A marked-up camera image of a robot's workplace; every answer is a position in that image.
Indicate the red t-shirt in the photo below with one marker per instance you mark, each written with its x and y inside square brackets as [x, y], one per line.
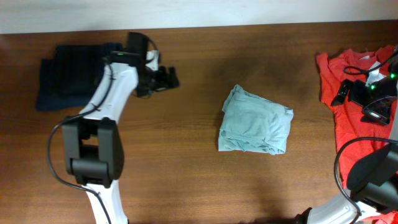
[347, 116]

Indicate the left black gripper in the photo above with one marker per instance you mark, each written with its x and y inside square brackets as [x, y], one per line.
[162, 81]

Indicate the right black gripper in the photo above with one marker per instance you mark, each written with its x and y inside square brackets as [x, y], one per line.
[381, 116]

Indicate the light blue t-shirt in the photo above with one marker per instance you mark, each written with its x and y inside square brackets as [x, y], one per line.
[254, 124]

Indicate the folded dark navy garment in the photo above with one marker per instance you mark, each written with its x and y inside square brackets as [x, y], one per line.
[72, 76]

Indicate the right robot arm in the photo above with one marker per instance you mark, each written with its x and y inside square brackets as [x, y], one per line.
[371, 185]

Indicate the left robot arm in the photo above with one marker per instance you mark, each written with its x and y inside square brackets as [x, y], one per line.
[94, 152]

